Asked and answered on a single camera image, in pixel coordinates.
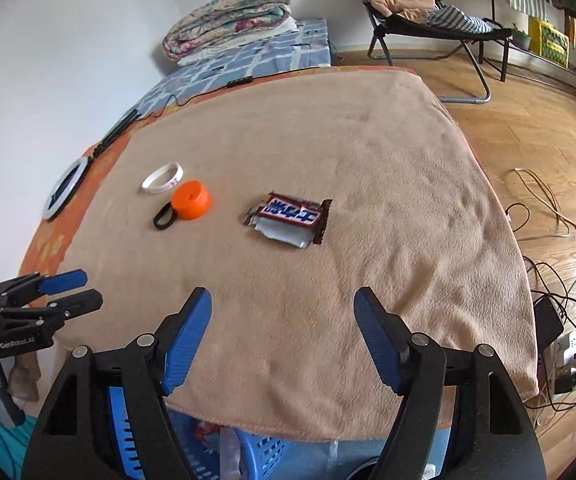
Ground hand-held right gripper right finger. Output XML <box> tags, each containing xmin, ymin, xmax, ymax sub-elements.
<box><xmin>354</xmin><ymin>287</ymin><xmax>548</xmax><ymax>480</ymax></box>

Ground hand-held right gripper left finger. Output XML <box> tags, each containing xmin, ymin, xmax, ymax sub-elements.
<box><xmin>20</xmin><ymin>287</ymin><xmax>213</xmax><ymax>480</ymax></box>

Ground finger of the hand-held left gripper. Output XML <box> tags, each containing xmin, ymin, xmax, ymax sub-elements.
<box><xmin>0</xmin><ymin>288</ymin><xmax>104</xmax><ymax>333</ymax></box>
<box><xmin>0</xmin><ymin>269</ymin><xmax>89</xmax><ymax>307</ymax></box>

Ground blue plastic basket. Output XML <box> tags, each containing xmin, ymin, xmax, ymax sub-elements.
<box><xmin>105</xmin><ymin>385</ymin><xmax>289</xmax><ymax>480</ymax></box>

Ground brown candy bar wrapper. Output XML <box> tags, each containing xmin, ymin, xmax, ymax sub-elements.
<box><xmin>243</xmin><ymin>191</ymin><xmax>333</xmax><ymax>250</ymax></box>

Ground clear plastic bag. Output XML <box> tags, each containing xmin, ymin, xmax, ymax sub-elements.
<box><xmin>218</xmin><ymin>425</ymin><xmax>249</xmax><ymax>480</ymax></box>

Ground orange plastic cap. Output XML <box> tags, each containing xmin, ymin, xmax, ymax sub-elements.
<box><xmin>170</xmin><ymin>180</ymin><xmax>213</xmax><ymax>222</ymax></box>

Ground white wristband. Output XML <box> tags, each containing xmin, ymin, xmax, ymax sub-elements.
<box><xmin>141</xmin><ymin>161</ymin><xmax>185</xmax><ymax>194</ymax></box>

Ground black adapter box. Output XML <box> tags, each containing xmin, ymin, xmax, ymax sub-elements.
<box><xmin>532</xmin><ymin>295</ymin><xmax>566</xmax><ymax>351</ymax></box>

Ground beige fleece blanket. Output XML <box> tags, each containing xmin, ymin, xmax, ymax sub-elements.
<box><xmin>55</xmin><ymin>67</ymin><xmax>541</xmax><ymax>443</ymax></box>

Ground white power strip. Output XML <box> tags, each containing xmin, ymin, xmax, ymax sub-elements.
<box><xmin>542</xmin><ymin>330</ymin><xmax>576</xmax><ymax>396</ymax></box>

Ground blue plaid bed sheet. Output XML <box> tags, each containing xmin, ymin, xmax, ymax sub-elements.
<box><xmin>130</xmin><ymin>17</ymin><xmax>331</xmax><ymax>116</ymax></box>

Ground folded floral quilt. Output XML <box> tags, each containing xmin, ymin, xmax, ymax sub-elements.
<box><xmin>162</xmin><ymin>0</ymin><xmax>291</xmax><ymax>61</ymax></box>

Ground striped grey cloth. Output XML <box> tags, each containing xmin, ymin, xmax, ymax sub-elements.
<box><xmin>425</xmin><ymin>4</ymin><xmax>493</xmax><ymax>36</ymax></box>

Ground peach blanket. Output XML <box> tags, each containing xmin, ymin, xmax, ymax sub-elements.
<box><xmin>369</xmin><ymin>0</ymin><xmax>441</xmax><ymax>23</ymax></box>

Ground small potted plant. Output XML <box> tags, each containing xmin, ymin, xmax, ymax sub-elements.
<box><xmin>510</xmin><ymin>24</ymin><xmax>532</xmax><ymax>51</ymax></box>

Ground black metal clothes rack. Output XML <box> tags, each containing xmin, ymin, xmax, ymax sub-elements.
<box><xmin>485</xmin><ymin>0</ymin><xmax>576</xmax><ymax>116</ymax></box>

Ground yellow crate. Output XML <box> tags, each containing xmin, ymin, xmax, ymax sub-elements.
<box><xmin>528</xmin><ymin>16</ymin><xmax>571</xmax><ymax>68</ymax></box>

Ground white ring light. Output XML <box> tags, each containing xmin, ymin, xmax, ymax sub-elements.
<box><xmin>42</xmin><ymin>110</ymin><xmax>144</xmax><ymax>221</ymax></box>

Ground black hair tie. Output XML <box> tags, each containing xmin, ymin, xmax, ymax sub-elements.
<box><xmin>153</xmin><ymin>202</ymin><xmax>179</xmax><ymax>232</ymax></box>

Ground black floor cables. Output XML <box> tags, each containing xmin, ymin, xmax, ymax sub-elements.
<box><xmin>505</xmin><ymin>202</ymin><xmax>576</xmax><ymax>411</ymax></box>

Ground white floor cable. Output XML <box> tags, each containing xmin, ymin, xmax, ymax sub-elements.
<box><xmin>512</xmin><ymin>167</ymin><xmax>576</xmax><ymax>238</ymax></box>

